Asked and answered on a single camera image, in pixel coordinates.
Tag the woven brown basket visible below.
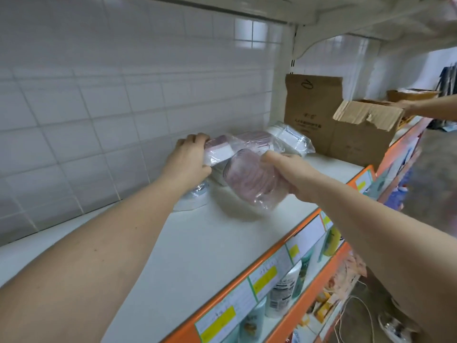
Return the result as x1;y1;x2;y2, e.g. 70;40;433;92
386;86;444;106

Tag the orange metal store shelving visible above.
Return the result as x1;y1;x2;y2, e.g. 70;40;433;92
0;0;457;343

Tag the person's left forearm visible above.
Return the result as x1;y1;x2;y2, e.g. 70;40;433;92
0;178;183;343

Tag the soap dish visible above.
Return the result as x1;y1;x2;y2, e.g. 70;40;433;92
266;122;317;157
203;132;275;167

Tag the person's right forearm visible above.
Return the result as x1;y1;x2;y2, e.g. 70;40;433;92
308;178;457;343

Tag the green plastic bottle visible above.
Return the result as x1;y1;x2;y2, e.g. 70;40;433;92
238;303;268;343

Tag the person's left hand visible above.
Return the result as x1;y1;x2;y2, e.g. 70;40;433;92
159;132;214;196

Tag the yellow shelf price label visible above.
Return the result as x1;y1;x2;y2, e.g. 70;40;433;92
193;278;259;343
284;213;328;266
247;243;295;304
353;166;377;196

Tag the white power cable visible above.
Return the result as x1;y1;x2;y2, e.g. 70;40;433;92
333;293;379;343

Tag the brown cardboard box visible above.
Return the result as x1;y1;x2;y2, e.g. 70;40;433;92
283;72;407;170

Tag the white cap bottle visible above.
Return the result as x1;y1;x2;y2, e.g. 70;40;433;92
264;261;304;320

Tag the row of assorted bottles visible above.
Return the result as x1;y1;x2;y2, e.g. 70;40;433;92
376;136;424;204

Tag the person's right hand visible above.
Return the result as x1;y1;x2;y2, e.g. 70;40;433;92
260;151;327;206

